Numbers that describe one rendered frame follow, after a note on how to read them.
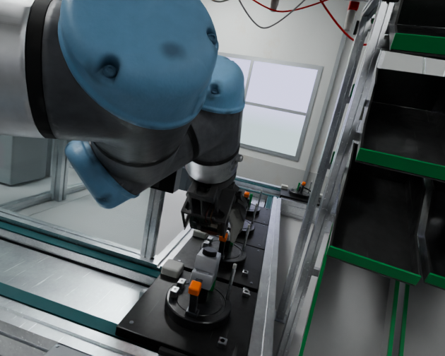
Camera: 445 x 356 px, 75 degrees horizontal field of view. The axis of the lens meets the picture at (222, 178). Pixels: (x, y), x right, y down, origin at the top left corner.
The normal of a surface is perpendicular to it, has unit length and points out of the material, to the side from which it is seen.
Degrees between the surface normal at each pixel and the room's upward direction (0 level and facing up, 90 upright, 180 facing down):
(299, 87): 90
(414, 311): 45
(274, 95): 90
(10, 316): 0
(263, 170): 90
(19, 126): 145
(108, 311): 0
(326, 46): 90
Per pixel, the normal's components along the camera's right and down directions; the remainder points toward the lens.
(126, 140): 0.04, 0.97
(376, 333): -0.12, -0.58
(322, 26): -0.37, 0.13
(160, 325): 0.20, -0.96
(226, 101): 0.48, 0.67
